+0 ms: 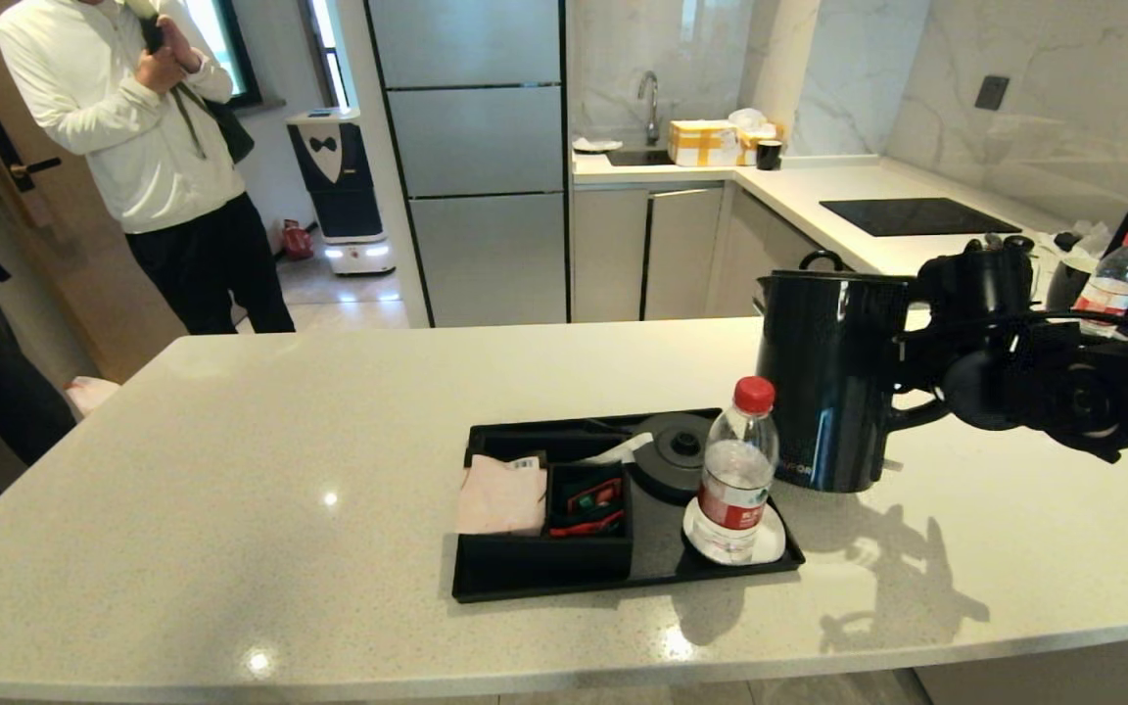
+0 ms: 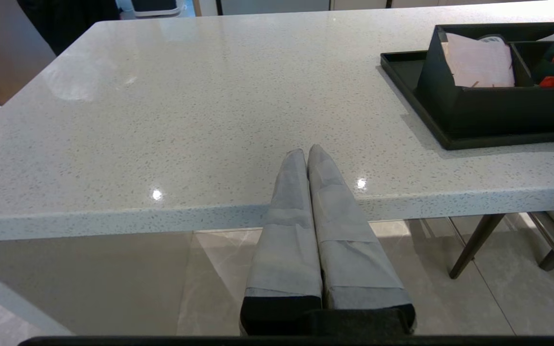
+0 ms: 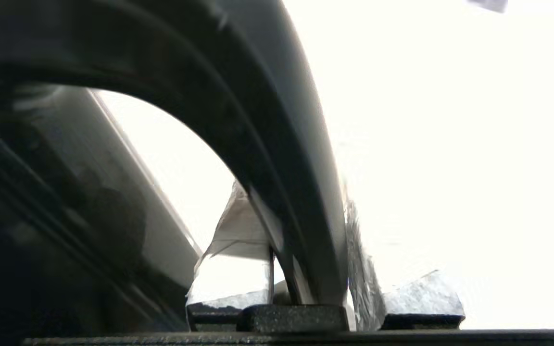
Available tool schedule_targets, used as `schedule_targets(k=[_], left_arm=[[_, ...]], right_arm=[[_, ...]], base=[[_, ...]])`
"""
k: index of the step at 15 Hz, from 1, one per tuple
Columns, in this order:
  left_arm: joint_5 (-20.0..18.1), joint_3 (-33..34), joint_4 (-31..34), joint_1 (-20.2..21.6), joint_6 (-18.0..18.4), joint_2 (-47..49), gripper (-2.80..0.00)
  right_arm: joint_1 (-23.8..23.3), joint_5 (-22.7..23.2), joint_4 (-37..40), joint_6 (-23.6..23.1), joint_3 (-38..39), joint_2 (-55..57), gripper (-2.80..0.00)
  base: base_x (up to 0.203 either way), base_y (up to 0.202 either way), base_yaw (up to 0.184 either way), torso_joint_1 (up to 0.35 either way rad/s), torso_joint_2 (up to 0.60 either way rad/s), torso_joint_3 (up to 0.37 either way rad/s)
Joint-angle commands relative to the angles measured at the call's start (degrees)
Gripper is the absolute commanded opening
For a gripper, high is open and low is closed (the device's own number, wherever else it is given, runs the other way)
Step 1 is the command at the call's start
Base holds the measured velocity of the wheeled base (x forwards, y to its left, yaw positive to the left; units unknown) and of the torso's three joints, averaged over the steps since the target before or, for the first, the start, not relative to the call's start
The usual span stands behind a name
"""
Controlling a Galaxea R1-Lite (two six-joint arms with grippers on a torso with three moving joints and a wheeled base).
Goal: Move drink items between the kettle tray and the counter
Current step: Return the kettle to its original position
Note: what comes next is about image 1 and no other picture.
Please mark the crumpled clear wrapper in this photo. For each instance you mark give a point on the crumpled clear wrapper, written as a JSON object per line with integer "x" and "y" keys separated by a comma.
{"x": 1091, "y": 240}

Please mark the silver refrigerator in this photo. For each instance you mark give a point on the silver refrigerator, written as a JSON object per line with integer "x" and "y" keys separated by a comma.
{"x": 476, "y": 147}

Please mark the black induction cooktop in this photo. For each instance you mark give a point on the black induction cooktop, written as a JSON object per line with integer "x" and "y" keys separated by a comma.
{"x": 918, "y": 216}

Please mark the black shoulder bag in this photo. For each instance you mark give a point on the black shoulder bag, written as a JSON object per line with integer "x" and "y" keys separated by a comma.
{"x": 229, "y": 132}

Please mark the dark framed window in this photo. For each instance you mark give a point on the dark framed window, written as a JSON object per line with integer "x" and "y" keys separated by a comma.
{"x": 231, "y": 59}

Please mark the black compartment organizer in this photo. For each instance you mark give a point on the black compartment organizer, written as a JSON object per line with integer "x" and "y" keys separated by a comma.
{"x": 544, "y": 558}

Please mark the white kitchen cabinet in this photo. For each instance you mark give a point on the white kitchen cabinet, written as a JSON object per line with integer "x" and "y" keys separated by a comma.
{"x": 608, "y": 253}

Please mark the person in black trousers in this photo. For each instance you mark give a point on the person in black trousers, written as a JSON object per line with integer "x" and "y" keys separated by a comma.
{"x": 153, "y": 166}

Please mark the crumpled white floor bag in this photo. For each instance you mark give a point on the crumpled white floor bag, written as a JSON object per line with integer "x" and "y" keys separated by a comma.
{"x": 92, "y": 395}

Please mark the grey wall socket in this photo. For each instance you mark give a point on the grey wall socket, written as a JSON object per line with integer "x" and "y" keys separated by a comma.
{"x": 992, "y": 93}

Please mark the small black cup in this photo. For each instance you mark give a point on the small black cup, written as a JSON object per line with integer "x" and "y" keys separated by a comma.
{"x": 769, "y": 156}

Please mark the dark framed glass door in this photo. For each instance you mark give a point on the dark framed glass door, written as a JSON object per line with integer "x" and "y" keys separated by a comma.
{"x": 329, "y": 54}

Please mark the large black cup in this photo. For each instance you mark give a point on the large black cup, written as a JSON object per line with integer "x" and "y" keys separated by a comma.
{"x": 1068, "y": 284}

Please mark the red bag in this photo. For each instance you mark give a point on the red bag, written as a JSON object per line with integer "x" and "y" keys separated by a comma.
{"x": 297, "y": 243}

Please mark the black round kettle base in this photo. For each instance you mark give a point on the black round kettle base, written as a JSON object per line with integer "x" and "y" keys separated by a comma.
{"x": 672, "y": 460}

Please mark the pink black tea packet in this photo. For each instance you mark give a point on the pink black tea packet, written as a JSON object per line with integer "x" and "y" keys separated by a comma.
{"x": 500, "y": 499}

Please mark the brown wooden door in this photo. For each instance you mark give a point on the brown wooden door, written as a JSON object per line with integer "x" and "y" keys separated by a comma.
{"x": 84, "y": 264}

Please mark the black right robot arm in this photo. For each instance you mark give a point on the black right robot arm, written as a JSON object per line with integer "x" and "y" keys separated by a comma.
{"x": 1093, "y": 401}

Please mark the black round lid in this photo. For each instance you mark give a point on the black round lid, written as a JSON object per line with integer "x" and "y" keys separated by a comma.
{"x": 1019, "y": 241}

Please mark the white round coaster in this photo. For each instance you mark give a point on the white round coaster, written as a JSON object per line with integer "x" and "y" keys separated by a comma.
{"x": 768, "y": 544}

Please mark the cardboard box yellow tape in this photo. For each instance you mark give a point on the cardboard box yellow tape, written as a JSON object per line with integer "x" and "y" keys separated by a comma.
{"x": 702, "y": 144}

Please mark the white dish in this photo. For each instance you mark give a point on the white dish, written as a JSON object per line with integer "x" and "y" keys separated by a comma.
{"x": 595, "y": 145}

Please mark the white service robot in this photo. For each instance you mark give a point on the white service robot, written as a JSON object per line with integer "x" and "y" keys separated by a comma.
{"x": 344, "y": 196}

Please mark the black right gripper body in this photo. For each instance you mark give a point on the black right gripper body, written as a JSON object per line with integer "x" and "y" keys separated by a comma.
{"x": 956, "y": 352}

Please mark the clear water bottle red cap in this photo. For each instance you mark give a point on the clear water bottle red cap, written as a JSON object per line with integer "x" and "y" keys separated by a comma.
{"x": 1112, "y": 284}
{"x": 735, "y": 490}

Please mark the black electric kettle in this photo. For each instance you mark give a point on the black electric kettle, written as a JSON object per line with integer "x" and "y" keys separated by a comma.
{"x": 828, "y": 382}

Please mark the chrome faucet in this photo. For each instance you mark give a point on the chrome faucet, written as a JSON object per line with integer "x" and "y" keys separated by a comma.
{"x": 653, "y": 123}

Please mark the dark kitchen sink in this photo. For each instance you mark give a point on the dark kitchen sink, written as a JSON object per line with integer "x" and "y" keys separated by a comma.
{"x": 637, "y": 157}

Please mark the black serving tray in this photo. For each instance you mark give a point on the black serving tray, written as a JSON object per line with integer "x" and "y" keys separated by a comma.
{"x": 662, "y": 573}

